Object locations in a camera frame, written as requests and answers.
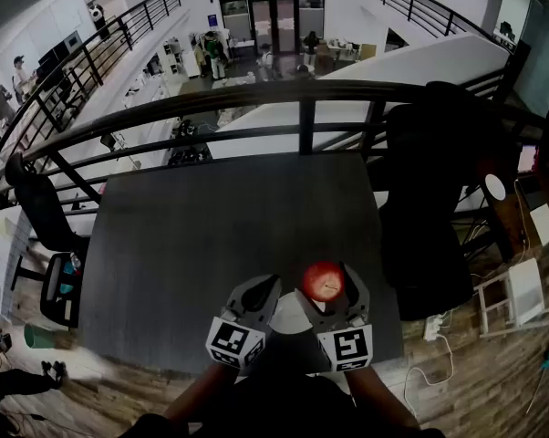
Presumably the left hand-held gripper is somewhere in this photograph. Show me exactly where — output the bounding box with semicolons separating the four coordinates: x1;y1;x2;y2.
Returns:
204;275;283;373

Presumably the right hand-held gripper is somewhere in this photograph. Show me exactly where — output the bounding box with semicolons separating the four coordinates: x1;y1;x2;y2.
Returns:
294;262;375;374

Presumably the red apple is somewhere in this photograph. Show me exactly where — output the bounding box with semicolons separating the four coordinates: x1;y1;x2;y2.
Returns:
301;261;347;303

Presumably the white round plate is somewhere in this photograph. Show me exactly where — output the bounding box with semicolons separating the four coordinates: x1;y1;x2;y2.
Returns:
269;289;335;335

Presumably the person's right forearm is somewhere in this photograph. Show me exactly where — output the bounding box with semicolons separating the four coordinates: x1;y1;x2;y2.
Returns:
347;366;422;431

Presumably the person's left forearm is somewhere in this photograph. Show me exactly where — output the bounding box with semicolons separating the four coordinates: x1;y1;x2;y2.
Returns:
164;361;239;431

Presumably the white power strip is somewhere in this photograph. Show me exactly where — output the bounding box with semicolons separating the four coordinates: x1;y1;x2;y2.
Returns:
422;315;445;342

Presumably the person's black clothing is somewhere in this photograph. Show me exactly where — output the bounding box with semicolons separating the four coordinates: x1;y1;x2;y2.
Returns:
132;330;445;438

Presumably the large black office chair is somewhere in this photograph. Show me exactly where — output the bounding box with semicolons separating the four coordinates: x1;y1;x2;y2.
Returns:
378;79;520;322

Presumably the white stool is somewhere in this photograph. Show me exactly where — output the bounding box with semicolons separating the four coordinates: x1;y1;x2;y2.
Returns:
472;257;549;339

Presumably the teal packet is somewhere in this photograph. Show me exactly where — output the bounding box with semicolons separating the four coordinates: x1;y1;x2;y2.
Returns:
59;262;76;294

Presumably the brown wooden side table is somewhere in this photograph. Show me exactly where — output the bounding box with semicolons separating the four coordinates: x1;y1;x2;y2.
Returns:
477;152;549;265

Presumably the white round disc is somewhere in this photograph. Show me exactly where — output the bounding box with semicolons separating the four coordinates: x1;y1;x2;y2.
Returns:
483;173;507;202

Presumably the curved black metal railing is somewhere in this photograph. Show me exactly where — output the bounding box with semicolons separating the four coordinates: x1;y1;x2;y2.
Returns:
0;78;549;214

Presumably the green bucket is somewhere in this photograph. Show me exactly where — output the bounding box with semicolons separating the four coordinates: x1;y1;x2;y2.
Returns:
23;322;57;350

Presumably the small black office chair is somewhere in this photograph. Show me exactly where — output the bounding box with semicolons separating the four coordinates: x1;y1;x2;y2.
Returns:
5;152;91;330

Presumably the tablet with pink screen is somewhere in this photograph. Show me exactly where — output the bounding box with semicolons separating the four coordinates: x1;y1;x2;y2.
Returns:
516;144;540;175

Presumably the white work table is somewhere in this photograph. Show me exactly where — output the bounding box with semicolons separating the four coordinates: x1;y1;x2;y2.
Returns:
0;205;30;315

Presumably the straight black metal railing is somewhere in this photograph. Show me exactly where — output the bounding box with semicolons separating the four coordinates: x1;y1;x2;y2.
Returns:
364;0;513;40
0;0;182;163

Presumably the white power cable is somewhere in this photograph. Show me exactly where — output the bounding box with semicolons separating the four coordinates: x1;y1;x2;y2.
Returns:
402;333;456;417

